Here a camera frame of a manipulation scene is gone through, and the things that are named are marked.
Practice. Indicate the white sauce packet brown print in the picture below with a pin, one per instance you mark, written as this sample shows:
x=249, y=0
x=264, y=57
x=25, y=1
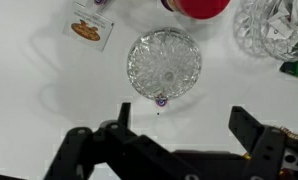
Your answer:
x=89, y=30

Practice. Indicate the crumpled white packet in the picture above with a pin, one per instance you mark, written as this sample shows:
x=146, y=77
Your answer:
x=285, y=16

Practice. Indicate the red capped purple bottle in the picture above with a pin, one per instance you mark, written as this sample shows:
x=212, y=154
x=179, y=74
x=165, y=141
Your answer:
x=202, y=8

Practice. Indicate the cut glass vessel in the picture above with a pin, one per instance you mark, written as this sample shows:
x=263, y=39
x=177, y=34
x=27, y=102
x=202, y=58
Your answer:
x=252, y=36

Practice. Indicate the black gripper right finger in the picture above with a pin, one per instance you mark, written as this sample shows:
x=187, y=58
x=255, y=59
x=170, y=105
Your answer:
x=265, y=150

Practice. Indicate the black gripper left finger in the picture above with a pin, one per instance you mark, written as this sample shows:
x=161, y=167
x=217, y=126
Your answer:
x=122, y=150

